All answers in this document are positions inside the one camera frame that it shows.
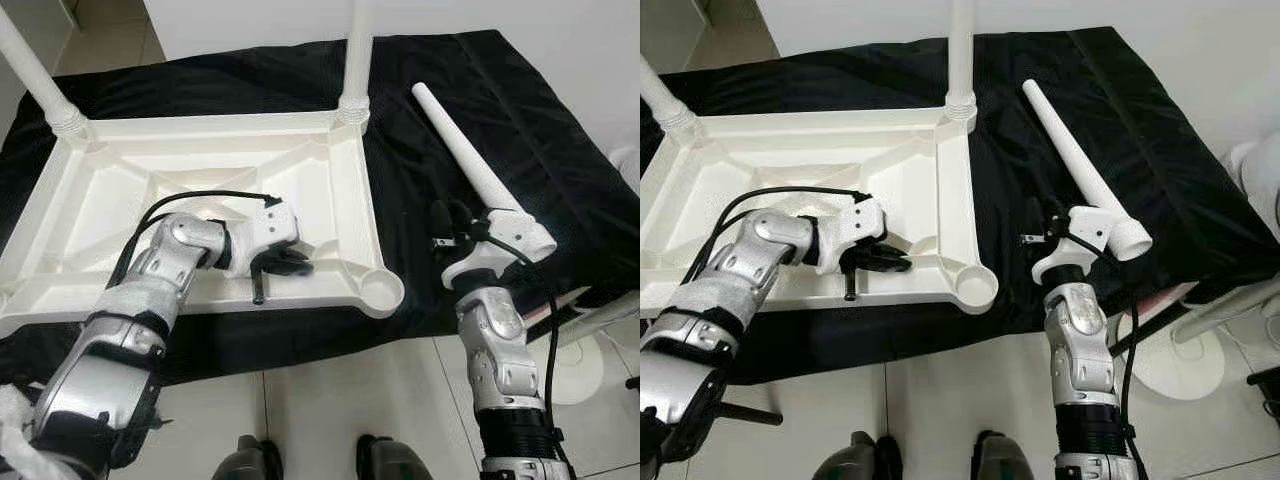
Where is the white plastic table leg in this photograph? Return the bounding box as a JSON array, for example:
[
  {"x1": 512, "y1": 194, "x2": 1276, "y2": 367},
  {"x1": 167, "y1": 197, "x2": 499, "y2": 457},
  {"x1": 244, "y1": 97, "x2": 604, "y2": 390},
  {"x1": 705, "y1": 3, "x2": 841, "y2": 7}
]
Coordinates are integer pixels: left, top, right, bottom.
[
  {"x1": 338, "y1": 0, "x2": 377, "y2": 127},
  {"x1": 412, "y1": 82, "x2": 558, "y2": 264},
  {"x1": 1022, "y1": 79, "x2": 1154, "y2": 263},
  {"x1": 0, "y1": 8, "x2": 89, "y2": 143},
  {"x1": 640, "y1": 58, "x2": 698, "y2": 137},
  {"x1": 945, "y1": 0, "x2": 979, "y2": 123}
]

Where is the white standing fan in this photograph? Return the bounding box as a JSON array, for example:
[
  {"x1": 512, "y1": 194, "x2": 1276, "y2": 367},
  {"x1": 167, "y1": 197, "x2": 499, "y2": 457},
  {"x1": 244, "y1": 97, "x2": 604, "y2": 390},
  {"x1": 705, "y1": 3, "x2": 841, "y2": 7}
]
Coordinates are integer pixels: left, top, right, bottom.
[
  {"x1": 1128, "y1": 138, "x2": 1280, "y2": 403},
  {"x1": 548, "y1": 145, "x2": 641, "y2": 406}
]

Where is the grey robot leg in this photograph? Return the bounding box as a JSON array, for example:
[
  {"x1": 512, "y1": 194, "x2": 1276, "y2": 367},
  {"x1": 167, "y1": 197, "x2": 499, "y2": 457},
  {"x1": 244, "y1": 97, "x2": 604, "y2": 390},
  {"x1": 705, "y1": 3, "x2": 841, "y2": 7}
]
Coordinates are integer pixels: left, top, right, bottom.
[
  {"x1": 972, "y1": 430, "x2": 1037, "y2": 480},
  {"x1": 357, "y1": 434, "x2": 437, "y2": 480},
  {"x1": 212, "y1": 435, "x2": 283, "y2": 480},
  {"x1": 812, "y1": 432, "x2": 903, "y2": 480}
]

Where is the grey robot left leg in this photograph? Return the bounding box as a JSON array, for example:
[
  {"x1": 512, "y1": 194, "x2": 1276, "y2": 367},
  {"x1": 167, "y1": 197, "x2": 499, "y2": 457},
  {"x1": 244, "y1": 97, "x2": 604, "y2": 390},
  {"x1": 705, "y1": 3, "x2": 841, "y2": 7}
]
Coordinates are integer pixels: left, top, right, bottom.
[
  {"x1": 212, "y1": 435, "x2": 283, "y2": 480},
  {"x1": 812, "y1": 432, "x2": 903, "y2": 480}
]

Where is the black cloth table cover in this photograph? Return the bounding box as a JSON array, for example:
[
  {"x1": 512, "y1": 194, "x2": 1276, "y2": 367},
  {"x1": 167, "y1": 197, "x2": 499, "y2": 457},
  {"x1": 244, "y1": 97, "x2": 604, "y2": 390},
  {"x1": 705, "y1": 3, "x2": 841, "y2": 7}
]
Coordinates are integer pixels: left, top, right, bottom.
[
  {"x1": 0, "y1": 30, "x2": 641, "y2": 389},
  {"x1": 640, "y1": 27, "x2": 1273, "y2": 389}
]

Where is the black metal table leg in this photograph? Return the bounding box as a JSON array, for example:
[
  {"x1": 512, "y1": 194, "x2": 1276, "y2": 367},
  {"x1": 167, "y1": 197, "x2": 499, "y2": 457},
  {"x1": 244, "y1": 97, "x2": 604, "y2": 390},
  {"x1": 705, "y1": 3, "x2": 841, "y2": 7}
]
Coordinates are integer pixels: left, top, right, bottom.
[
  {"x1": 1108, "y1": 315, "x2": 1179, "y2": 359},
  {"x1": 712, "y1": 400, "x2": 785, "y2": 428},
  {"x1": 520, "y1": 298, "x2": 593, "y2": 349}
]

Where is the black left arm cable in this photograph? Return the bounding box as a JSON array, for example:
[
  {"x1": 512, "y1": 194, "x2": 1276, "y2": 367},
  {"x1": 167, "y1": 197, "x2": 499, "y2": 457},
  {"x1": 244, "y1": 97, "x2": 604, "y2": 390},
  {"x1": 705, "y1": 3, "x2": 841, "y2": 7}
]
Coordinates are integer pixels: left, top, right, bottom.
[
  {"x1": 110, "y1": 188, "x2": 283, "y2": 291},
  {"x1": 685, "y1": 184, "x2": 869, "y2": 283}
]

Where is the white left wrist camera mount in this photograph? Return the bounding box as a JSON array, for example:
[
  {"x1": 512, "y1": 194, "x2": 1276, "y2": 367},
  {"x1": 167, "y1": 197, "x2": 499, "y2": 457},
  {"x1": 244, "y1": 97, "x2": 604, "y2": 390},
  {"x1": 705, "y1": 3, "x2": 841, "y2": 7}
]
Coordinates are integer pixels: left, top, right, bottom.
[
  {"x1": 226, "y1": 198, "x2": 301, "y2": 279},
  {"x1": 824, "y1": 197, "x2": 889, "y2": 275}
]

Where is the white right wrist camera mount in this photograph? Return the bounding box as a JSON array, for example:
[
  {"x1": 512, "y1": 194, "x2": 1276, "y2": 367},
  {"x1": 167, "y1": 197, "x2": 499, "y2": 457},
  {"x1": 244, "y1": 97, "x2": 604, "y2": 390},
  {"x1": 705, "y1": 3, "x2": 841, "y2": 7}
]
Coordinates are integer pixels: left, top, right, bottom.
[
  {"x1": 440, "y1": 207, "x2": 533, "y2": 293},
  {"x1": 1032, "y1": 204, "x2": 1117, "y2": 287}
]

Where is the grey robot right leg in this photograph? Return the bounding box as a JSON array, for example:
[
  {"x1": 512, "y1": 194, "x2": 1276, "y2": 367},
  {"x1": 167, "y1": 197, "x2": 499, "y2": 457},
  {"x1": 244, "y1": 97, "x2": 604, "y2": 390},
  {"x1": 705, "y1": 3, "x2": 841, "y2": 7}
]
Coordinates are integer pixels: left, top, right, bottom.
[
  {"x1": 972, "y1": 430, "x2": 1037, "y2": 480},
  {"x1": 357, "y1": 434, "x2": 437, "y2": 480}
]

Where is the white plastic children table top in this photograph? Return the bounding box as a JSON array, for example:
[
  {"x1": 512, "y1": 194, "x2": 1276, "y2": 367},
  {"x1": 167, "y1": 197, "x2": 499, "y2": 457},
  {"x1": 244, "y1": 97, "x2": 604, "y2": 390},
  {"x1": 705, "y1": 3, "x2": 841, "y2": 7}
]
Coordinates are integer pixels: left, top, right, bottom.
[
  {"x1": 640, "y1": 105, "x2": 1001, "y2": 323},
  {"x1": 0, "y1": 108, "x2": 406, "y2": 338}
]

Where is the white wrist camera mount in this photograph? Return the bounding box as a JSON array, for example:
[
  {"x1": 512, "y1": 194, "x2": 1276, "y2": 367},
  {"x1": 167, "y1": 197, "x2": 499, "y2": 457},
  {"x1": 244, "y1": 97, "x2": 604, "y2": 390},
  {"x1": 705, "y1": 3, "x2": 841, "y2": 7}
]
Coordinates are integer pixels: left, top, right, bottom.
[
  {"x1": 824, "y1": 197, "x2": 889, "y2": 275},
  {"x1": 440, "y1": 207, "x2": 533, "y2": 293},
  {"x1": 1032, "y1": 204, "x2": 1117, "y2": 287},
  {"x1": 226, "y1": 198, "x2": 301, "y2": 279}
]

